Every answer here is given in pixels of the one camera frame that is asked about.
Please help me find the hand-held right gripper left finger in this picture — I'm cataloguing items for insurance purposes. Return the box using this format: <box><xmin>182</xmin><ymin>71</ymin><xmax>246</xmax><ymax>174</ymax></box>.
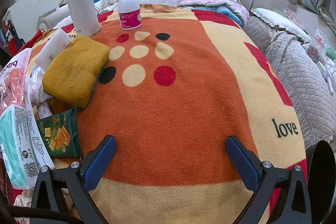
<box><xmin>31</xmin><ymin>135</ymin><xmax>117</xmax><ymax>224</ymax></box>

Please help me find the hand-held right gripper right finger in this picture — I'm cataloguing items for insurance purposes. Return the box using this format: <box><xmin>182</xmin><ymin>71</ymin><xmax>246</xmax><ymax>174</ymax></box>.
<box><xmin>225</xmin><ymin>135</ymin><xmax>314</xmax><ymax>224</ymax></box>

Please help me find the green cracker packet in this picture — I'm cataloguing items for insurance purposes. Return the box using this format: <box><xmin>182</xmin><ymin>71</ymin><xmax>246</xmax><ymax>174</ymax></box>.
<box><xmin>35</xmin><ymin>106</ymin><xmax>83</xmax><ymax>159</ymax></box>

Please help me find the white printed wrapper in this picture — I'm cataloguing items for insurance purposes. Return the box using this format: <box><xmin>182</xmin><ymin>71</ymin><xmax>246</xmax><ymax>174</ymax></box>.
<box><xmin>25</xmin><ymin>74</ymin><xmax>56</xmax><ymax>171</ymax></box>

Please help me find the teal white tissue pack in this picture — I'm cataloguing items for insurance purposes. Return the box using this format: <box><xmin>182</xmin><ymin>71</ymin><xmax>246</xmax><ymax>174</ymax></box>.
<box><xmin>0</xmin><ymin>104</ymin><xmax>40</xmax><ymax>190</ymax></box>

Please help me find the orange red printed blanket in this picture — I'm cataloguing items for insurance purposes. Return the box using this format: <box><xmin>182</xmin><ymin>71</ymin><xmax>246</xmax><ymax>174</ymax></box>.
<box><xmin>16</xmin><ymin>4</ymin><xmax>308</xmax><ymax>224</ymax></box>

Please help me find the yellow sponge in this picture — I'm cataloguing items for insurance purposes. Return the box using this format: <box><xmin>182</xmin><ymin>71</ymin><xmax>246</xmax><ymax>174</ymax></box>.
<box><xmin>42</xmin><ymin>35</ymin><xmax>111</xmax><ymax>109</ymax></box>

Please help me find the grey quilted bedspread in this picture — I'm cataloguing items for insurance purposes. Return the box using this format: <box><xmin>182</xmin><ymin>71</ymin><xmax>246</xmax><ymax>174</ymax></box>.
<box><xmin>243</xmin><ymin>14</ymin><xmax>336</xmax><ymax>151</ymax></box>

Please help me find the clear plastic bag pink print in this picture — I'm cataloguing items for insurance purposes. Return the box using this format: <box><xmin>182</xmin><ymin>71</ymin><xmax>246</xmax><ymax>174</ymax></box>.
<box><xmin>0</xmin><ymin>48</ymin><xmax>33</xmax><ymax>119</ymax></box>

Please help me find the white tube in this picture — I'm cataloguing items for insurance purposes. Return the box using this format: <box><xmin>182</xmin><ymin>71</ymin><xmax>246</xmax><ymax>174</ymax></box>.
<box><xmin>324</xmin><ymin>69</ymin><xmax>335</xmax><ymax>95</ymax></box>

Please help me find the white foam block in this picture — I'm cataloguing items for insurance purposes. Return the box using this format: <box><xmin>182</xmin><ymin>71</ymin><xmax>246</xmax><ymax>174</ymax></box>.
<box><xmin>35</xmin><ymin>28</ymin><xmax>72</xmax><ymax>70</ymax></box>

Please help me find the white ruffled pillow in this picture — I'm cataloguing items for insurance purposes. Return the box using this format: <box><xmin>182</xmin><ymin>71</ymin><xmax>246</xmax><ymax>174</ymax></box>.
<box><xmin>251</xmin><ymin>8</ymin><xmax>311</xmax><ymax>43</ymax></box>

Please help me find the small plastic bag red label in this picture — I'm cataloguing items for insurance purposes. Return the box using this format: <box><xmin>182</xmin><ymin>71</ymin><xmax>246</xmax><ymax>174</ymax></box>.
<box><xmin>314</xmin><ymin>28</ymin><xmax>330</xmax><ymax>49</ymax></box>

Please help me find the light blue folded blanket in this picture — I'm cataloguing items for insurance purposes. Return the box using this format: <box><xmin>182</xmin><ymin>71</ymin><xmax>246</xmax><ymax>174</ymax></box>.
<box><xmin>211</xmin><ymin>5</ymin><xmax>243</xmax><ymax>28</ymax></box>

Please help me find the white thermos bottle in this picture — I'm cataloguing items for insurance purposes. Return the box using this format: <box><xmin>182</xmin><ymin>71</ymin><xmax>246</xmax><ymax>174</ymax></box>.
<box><xmin>65</xmin><ymin>0</ymin><xmax>101</xmax><ymax>38</ymax></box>

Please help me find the white pill bottle pink label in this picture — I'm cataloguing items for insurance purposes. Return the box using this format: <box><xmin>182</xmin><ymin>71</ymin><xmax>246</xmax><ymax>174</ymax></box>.
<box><xmin>117</xmin><ymin>0</ymin><xmax>142</xmax><ymax>31</ymax></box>

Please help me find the beige crumpled cloth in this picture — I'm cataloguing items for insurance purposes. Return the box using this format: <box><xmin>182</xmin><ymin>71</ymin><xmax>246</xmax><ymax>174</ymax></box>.
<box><xmin>94</xmin><ymin>0</ymin><xmax>121</xmax><ymax>15</ymax></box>

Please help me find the pink floral quilt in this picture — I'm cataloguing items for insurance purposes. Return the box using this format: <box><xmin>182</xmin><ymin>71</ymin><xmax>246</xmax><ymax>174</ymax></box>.
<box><xmin>178</xmin><ymin>0</ymin><xmax>249</xmax><ymax>26</ymax></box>

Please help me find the cream carved bed frame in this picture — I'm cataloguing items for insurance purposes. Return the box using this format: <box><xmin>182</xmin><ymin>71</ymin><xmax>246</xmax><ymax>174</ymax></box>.
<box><xmin>38</xmin><ymin>5</ymin><xmax>70</xmax><ymax>30</ymax></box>

